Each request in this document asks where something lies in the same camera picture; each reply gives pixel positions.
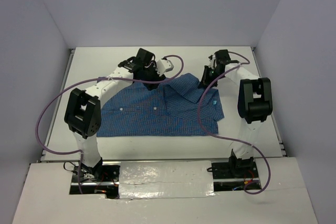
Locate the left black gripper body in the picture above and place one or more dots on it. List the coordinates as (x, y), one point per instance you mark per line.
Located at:
(150, 73)

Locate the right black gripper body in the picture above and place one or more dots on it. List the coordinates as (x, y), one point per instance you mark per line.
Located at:
(218, 75)

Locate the blue checked long sleeve shirt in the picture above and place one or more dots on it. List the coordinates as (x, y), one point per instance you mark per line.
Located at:
(175, 108)

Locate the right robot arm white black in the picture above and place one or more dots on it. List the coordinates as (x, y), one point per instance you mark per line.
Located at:
(254, 105)

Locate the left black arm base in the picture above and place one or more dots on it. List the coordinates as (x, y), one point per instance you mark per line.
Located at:
(106, 184)

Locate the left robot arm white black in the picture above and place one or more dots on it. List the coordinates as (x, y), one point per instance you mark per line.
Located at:
(83, 112)

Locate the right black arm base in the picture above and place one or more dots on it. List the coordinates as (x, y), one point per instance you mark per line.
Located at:
(235, 174)

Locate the silver tape sheet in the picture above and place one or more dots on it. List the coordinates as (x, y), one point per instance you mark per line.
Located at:
(173, 179)

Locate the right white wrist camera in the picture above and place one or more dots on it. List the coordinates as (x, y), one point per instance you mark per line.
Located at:
(213, 64)

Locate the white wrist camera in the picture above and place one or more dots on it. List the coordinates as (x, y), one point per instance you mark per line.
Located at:
(213, 64)
(163, 66)

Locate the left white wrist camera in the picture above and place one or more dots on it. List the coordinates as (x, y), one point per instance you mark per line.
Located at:
(163, 66)

